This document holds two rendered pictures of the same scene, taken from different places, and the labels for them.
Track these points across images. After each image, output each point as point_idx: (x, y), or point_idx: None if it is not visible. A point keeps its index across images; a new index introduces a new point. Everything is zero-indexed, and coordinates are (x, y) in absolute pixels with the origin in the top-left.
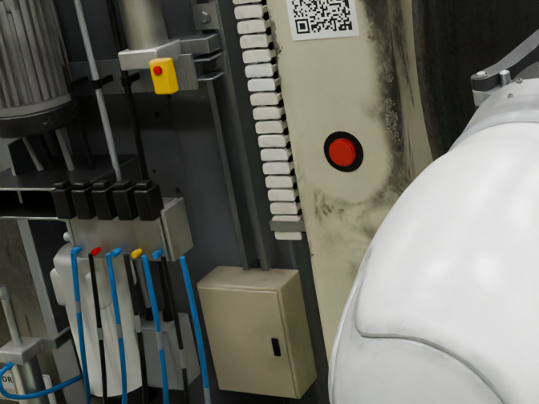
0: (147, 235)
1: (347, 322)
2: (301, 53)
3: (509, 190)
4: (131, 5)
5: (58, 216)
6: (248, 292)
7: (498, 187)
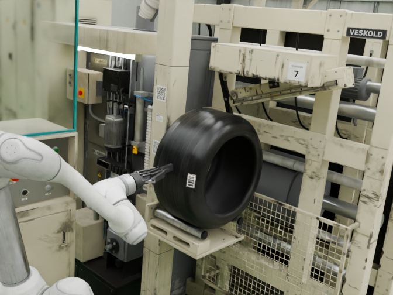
0: None
1: None
2: (152, 155)
3: (106, 182)
4: (135, 133)
5: (108, 170)
6: (144, 200)
7: (105, 182)
